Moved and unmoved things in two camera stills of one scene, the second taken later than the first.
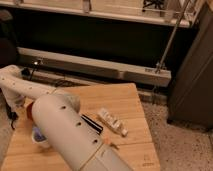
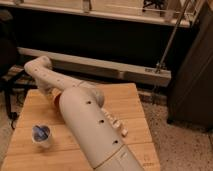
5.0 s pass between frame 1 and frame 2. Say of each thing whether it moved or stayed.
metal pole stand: stayed
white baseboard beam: stayed
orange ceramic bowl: moved
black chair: stayed
